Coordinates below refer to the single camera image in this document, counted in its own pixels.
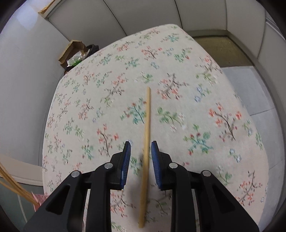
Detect long wooden chopstick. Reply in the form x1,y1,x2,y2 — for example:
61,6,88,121
138,87,151,228

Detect floral tablecloth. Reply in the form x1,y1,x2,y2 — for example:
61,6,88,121
42,24,268,231

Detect pink perforated utensil holder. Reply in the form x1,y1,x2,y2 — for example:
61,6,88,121
31,192,49,212

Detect black trash bin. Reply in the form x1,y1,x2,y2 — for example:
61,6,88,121
63,44,99,75

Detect brown cardboard box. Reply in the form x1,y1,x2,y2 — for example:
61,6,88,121
58,40,88,69

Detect olive floor mat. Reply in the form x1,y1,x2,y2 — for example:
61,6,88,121
194,36,253,68

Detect yellow paper bags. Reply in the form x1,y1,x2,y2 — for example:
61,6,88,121
38,0,55,14

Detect white lower cabinets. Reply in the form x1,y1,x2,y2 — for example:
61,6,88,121
41,1,285,94

